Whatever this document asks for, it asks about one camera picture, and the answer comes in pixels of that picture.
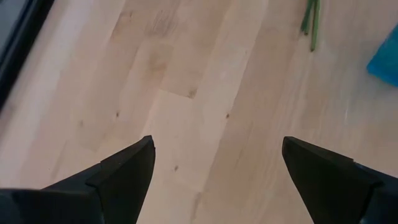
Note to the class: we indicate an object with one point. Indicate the black table frame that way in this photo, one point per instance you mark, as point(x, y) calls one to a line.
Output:
point(18, 37)

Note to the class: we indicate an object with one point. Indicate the blue cut-glass vase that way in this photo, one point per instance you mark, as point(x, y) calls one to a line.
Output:
point(385, 59)

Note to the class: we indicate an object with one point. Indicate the red tulip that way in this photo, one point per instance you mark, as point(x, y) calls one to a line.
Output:
point(306, 18)
point(315, 25)

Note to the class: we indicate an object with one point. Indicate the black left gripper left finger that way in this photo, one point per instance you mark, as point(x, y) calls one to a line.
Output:
point(93, 199)

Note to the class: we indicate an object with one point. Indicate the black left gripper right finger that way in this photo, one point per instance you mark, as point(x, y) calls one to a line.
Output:
point(335, 193)

